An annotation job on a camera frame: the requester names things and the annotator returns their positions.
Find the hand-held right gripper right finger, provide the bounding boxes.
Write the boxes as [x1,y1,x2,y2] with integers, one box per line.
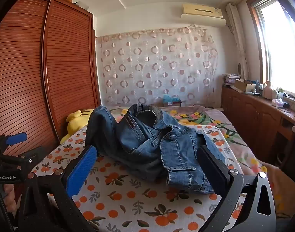
[197,145,277,232]

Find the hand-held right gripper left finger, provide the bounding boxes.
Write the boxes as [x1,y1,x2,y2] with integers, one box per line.
[17,145,98,232]

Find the blue denim pants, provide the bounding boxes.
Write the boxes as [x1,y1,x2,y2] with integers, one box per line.
[86,103,226,194]

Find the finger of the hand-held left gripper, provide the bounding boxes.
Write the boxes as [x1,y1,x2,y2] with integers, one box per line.
[0,132,28,153]

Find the white jug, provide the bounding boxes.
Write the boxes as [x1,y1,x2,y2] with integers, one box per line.
[262,81,274,99]

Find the tan blanket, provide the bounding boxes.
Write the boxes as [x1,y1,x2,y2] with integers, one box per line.
[266,164,295,218]

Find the orange fruit print bedsheet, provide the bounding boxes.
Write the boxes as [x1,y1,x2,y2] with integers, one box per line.
[30,123,247,232]

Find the wooden sideboard cabinet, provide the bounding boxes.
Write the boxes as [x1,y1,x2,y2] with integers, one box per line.
[221,86,295,174]

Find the circle-patterned lace curtain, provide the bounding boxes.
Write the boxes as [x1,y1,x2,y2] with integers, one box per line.
[95,24,219,107]

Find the floral blanket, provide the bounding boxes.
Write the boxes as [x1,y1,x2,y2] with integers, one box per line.
[108,104,274,191]

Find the stack of papers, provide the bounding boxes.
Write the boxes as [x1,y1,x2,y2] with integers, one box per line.
[222,73,242,85]

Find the teal cloth bundle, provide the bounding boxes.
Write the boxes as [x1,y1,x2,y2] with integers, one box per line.
[163,95,182,103]

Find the cardboard box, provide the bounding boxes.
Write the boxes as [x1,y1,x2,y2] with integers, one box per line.
[234,79,255,92]

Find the beige air conditioner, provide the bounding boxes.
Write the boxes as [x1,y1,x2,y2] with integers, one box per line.
[181,3,226,27]

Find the wooden slatted wardrobe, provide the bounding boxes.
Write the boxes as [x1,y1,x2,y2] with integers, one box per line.
[0,0,101,157]

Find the yellow plush toy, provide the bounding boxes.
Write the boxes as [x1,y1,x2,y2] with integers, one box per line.
[60,109,95,143]

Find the brown box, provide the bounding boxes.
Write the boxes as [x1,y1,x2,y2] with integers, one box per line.
[162,100,183,107]

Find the person's left hand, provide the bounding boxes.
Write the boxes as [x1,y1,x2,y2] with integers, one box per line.
[0,183,17,213]

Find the beige drawn curtain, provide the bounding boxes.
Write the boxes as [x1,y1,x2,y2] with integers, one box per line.
[225,3,249,80]

